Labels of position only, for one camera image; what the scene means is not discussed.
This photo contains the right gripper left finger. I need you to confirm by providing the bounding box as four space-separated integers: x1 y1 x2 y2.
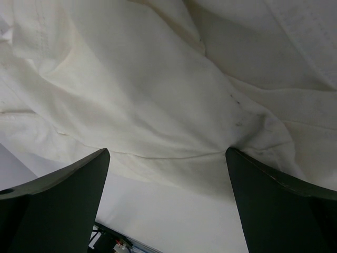
1 149 110 252

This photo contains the aluminium mounting rail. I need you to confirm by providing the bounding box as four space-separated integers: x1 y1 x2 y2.
127 237 162 253

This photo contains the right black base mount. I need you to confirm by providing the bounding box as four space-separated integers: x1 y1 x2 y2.
87 221 133 253

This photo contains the white t-shirt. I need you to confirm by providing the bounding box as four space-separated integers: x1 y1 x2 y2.
1 1 336 194

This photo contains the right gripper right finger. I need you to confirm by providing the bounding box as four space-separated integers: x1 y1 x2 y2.
225 148 336 252

